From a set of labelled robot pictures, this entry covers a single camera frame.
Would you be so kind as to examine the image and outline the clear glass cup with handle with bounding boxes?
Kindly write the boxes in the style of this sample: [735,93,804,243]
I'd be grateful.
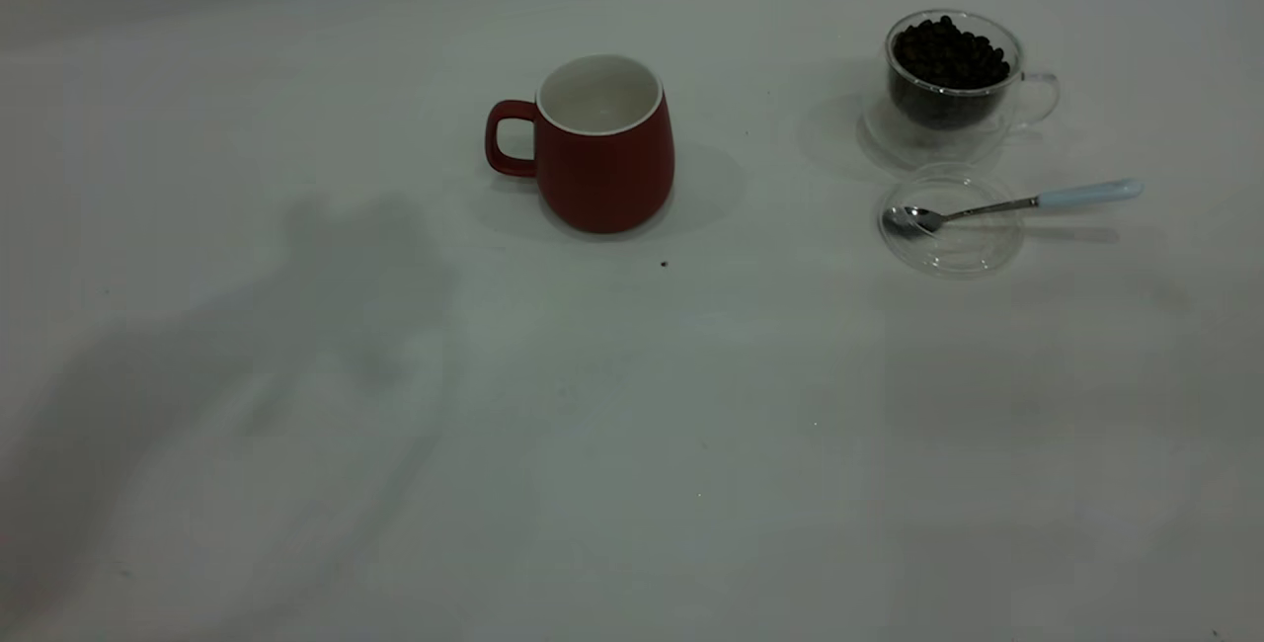
[884,10,1061,141]

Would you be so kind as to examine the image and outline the dark roasted coffee beans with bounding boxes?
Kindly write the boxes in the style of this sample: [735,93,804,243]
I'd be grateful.
[892,16,1011,124]

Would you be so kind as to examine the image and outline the clear glass saucer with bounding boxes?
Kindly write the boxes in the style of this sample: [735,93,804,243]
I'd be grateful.
[859,79,1033,174]
[878,163,1026,277]

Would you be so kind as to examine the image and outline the metal spoon light blue handle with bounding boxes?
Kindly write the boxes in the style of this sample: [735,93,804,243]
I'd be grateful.
[882,178,1144,238]

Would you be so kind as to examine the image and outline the red mug white inside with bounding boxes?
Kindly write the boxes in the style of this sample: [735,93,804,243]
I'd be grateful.
[484,54,676,235]

